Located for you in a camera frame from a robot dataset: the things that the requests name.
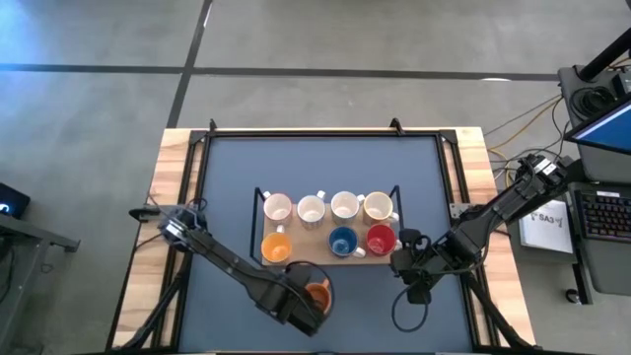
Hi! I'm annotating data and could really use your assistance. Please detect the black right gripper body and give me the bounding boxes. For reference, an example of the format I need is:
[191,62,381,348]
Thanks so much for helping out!
[390,228,445,304]

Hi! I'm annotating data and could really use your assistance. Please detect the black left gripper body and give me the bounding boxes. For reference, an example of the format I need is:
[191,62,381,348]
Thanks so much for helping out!
[273,263,327,338]

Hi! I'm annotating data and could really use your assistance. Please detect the brown faceted mug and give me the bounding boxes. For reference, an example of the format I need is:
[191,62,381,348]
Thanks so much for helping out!
[304,278,333,317]

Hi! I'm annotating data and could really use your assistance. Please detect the red mug white handle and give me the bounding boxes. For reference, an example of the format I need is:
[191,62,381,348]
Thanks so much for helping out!
[365,224,403,257]

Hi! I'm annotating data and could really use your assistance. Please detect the yellow mug white handle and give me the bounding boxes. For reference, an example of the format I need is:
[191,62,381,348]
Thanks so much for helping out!
[260,224,293,264]

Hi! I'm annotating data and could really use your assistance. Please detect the blue mug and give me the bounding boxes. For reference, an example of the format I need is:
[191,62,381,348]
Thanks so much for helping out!
[327,226,367,259]

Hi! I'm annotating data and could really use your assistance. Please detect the cream mug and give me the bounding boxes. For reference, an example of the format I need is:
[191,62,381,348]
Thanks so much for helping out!
[363,190,400,227]

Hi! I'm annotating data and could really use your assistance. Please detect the white mug small lattice pattern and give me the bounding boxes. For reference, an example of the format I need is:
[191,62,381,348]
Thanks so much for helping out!
[296,189,327,229]

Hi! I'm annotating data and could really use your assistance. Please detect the white mug grey diamond pattern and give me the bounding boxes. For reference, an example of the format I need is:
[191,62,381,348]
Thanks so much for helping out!
[262,190,294,227]

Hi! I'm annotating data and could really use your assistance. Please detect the white mug pink pattern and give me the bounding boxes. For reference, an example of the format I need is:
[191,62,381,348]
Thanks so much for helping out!
[329,190,367,226]

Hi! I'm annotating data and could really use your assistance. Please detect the blue-grey table mat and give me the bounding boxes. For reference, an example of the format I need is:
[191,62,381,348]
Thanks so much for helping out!
[177,136,474,353]

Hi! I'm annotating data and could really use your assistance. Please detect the white paper sheet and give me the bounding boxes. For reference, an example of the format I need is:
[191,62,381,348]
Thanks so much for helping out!
[518,198,576,255]

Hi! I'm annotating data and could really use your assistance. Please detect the black keyboard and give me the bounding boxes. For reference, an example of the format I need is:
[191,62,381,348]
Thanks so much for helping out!
[574,189,631,244]

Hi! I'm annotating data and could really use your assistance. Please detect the grey computer desk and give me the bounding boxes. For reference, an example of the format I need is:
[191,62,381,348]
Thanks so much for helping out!
[566,147,631,297]

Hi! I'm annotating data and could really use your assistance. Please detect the grey equipment cart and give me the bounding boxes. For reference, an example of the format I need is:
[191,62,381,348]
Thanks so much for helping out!
[558,62,631,129]

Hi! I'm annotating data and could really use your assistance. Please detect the monitor with blue screen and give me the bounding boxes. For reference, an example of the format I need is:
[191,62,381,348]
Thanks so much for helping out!
[564,96,631,157]

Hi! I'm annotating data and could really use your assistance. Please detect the grey side cart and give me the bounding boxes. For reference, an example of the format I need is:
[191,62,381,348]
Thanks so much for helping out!
[0,211,81,355]

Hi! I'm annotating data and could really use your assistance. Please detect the black monitor pole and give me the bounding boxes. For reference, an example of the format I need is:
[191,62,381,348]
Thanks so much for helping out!
[577,28,631,83]

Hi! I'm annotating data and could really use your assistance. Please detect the black device with blue light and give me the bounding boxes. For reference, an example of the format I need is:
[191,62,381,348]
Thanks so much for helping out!
[0,181,32,221]

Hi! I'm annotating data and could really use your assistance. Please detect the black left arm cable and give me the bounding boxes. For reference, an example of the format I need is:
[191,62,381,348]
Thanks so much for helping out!
[284,260,336,317]

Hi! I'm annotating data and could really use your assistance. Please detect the wooden shelf rack black frame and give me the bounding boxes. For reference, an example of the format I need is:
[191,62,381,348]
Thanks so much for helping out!
[248,184,403,268]

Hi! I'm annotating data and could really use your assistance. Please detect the black aluminium table frame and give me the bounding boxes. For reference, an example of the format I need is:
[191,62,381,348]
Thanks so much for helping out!
[105,117,536,355]

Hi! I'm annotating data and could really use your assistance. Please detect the yellow floor cable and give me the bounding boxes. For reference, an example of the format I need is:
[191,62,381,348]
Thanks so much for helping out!
[485,97,563,152]

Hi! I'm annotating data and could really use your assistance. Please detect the black floor cable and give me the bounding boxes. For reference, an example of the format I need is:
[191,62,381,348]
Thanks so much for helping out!
[492,96,568,178]

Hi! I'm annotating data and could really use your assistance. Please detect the coiled black cable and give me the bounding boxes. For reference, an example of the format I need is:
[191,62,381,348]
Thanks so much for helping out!
[571,86,616,118]

